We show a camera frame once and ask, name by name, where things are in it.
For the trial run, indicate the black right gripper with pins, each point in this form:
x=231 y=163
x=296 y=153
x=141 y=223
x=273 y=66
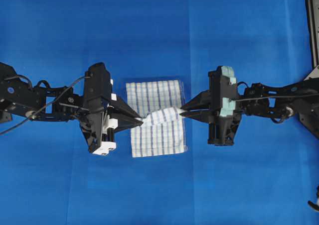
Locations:
x=221 y=129

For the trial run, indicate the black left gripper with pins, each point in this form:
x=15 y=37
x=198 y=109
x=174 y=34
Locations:
x=97 y=125

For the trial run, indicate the white blue striped towel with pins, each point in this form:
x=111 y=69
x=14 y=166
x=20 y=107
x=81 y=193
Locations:
x=159 y=106

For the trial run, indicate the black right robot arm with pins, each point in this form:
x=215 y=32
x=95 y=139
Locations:
x=281 y=103

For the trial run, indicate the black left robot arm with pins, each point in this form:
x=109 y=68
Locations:
x=40 y=102

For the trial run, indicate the blue table cover cloth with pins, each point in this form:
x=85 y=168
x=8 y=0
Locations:
x=47 y=176

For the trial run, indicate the teal right wrist camera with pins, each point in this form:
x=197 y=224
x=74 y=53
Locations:
x=228 y=91

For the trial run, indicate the black aluminium frame rail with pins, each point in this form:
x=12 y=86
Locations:
x=312 y=8

